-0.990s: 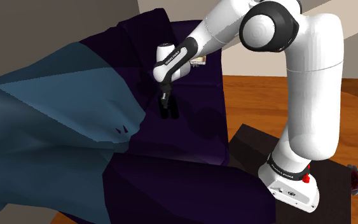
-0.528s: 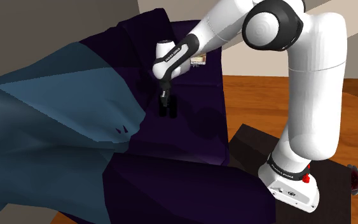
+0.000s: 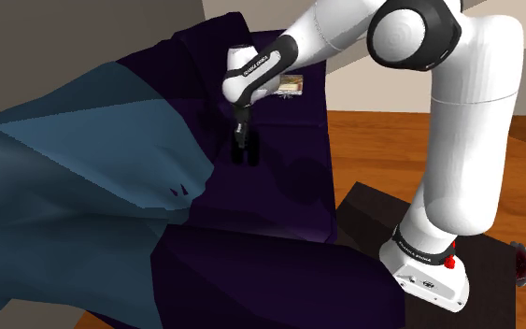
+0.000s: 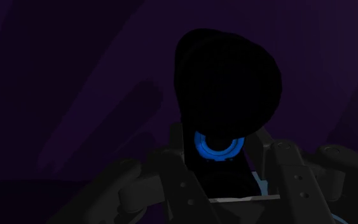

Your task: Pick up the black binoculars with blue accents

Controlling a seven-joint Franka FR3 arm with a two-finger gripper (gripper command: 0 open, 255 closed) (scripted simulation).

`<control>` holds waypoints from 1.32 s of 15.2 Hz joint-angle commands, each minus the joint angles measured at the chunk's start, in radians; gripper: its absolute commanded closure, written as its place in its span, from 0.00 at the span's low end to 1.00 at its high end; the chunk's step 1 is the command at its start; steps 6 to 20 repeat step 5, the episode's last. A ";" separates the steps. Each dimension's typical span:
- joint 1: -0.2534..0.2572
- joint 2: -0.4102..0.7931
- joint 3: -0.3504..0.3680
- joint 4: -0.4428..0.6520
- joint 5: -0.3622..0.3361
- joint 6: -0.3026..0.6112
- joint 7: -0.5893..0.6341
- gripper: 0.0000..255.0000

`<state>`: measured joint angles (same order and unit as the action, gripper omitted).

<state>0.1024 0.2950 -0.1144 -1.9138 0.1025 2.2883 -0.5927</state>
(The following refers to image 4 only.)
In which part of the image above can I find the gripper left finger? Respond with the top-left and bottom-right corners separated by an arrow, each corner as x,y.
46,122 -> 222,224

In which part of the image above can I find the black rounded object blue ring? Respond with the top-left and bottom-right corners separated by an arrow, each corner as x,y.
173,27 -> 284,200

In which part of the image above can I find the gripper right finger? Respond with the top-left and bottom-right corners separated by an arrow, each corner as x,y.
243,125 -> 358,224

